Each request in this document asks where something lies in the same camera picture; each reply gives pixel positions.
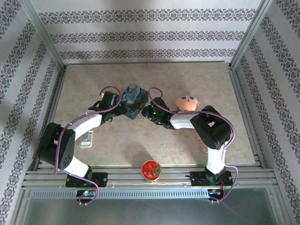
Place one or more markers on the starry night print tin box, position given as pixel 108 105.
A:
pixel 134 96

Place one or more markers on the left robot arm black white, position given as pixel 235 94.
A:
pixel 84 122

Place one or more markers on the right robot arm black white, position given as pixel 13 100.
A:
pixel 211 131

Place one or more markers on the pink plush doll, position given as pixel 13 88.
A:
pixel 187 103

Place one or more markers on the round red gold tin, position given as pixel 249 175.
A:
pixel 151 170

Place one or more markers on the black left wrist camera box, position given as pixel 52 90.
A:
pixel 109 98

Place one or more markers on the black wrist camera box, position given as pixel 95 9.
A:
pixel 109 98
pixel 159 102

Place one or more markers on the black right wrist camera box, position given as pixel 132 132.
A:
pixel 159 102

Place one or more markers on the silver metal bracket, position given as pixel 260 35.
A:
pixel 85 140

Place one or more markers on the aluminium frame rail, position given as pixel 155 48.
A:
pixel 131 174

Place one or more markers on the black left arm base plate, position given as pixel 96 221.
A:
pixel 100 179

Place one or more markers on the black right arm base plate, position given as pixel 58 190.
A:
pixel 197 178

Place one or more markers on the aluminium frame post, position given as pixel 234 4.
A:
pixel 43 32
pixel 253 32

